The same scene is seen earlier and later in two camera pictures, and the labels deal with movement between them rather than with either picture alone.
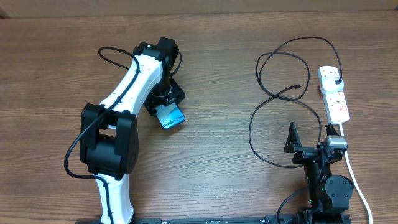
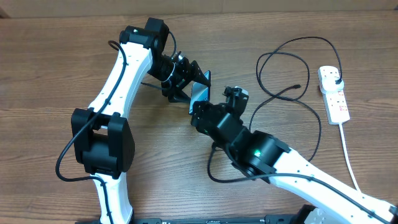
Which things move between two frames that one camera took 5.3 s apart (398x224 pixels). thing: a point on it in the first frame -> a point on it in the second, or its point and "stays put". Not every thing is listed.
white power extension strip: [336, 107] stays put
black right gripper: [303, 152] -> [196, 122]
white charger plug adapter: [331, 84] stays put
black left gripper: [177, 94] -> [188, 73]
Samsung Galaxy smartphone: [170, 115] -> [199, 92]
